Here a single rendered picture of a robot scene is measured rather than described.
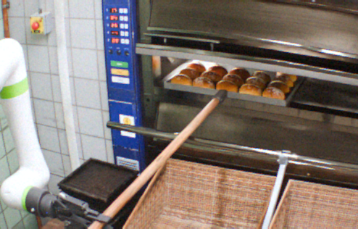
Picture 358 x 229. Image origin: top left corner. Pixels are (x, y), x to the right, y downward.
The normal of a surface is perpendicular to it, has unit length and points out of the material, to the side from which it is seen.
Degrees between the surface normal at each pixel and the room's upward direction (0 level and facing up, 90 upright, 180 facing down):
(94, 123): 90
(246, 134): 70
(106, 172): 0
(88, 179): 0
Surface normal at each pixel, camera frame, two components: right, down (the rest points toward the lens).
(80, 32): -0.42, 0.40
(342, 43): -0.41, 0.07
